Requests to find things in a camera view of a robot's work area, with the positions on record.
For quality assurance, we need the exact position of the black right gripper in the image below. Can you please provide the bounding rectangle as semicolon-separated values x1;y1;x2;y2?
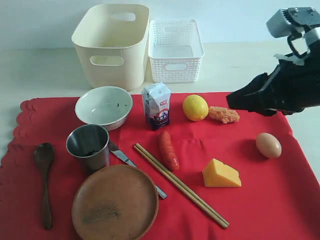
226;53;320;117

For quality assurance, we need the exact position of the orange fried chicken nugget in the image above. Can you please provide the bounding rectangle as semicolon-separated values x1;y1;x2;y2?
208;106;240;124

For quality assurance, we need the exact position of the brown egg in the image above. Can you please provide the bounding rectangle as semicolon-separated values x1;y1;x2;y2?
255;132;282;159

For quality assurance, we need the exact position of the yellow lemon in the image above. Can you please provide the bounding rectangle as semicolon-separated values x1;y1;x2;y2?
182;94;209;122

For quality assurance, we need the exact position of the yellow cheese wedge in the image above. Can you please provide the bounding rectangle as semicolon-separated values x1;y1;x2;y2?
202;158;242;188

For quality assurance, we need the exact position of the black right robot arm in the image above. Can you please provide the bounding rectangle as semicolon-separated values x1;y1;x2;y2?
226;7;320;117

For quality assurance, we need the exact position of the red tablecloth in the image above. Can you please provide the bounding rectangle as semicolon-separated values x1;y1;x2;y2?
0;93;320;240

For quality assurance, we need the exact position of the white perforated plastic basket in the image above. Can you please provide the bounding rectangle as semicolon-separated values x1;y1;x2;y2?
148;19;205;84

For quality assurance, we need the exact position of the blue white milk carton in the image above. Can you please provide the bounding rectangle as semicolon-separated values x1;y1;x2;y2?
141;82;171;131

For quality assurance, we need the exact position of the red sausage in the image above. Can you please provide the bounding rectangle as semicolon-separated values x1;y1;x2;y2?
158;130;180;171

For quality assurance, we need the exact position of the upper wooden chopstick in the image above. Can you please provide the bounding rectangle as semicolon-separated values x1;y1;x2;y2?
135;142;230;227

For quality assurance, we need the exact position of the wooden chopstick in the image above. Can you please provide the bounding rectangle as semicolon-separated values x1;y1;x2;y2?
135;142;230;227
132;144;227;229

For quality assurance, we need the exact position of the lower wooden chopstick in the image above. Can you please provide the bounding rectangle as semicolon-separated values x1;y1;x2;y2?
132;144;227;229

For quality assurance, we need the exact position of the pale green ceramic bowl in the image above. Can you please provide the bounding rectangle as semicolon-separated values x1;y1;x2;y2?
74;86;133;131

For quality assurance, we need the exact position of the metal table knife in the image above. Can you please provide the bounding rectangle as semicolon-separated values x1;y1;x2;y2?
108;140;167;200

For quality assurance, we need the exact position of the cream plastic tub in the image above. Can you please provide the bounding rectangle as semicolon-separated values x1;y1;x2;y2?
71;4;150;91

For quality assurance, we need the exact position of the stainless steel cup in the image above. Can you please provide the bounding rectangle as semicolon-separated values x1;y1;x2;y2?
65;124;110;173

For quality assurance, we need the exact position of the brown clay plate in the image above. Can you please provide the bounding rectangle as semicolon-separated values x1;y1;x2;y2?
71;164;159;240

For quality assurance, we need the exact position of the dark wooden spoon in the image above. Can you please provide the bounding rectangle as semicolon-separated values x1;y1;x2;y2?
33;142;55;230

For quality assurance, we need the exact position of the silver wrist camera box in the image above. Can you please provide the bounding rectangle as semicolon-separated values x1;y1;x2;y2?
266;8;292;38

